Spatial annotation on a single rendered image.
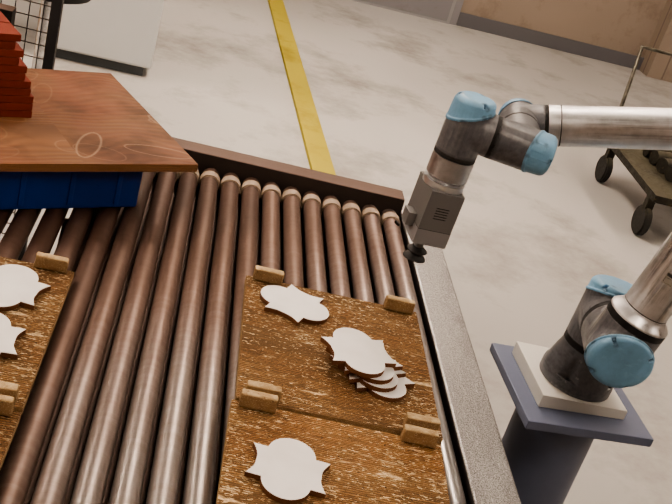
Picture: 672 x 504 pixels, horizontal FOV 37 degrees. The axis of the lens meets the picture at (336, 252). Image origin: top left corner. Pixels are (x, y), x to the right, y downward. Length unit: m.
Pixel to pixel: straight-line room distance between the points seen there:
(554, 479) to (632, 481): 1.48
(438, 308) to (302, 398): 0.54
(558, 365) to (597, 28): 7.79
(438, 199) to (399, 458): 0.45
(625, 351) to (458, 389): 0.30
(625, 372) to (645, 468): 1.86
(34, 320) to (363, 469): 0.59
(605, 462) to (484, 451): 1.92
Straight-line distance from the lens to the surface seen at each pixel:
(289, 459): 1.53
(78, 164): 2.04
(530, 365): 2.09
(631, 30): 9.83
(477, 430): 1.80
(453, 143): 1.72
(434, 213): 1.76
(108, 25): 5.69
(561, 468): 2.14
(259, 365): 1.73
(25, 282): 1.80
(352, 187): 2.48
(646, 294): 1.85
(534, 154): 1.73
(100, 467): 1.48
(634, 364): 1.88
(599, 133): 1.86
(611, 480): 3.58
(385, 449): 1.63
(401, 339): 1.93
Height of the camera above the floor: 1.88
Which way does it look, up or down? 26 degrees down
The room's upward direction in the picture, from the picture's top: 17 degrees clockwise
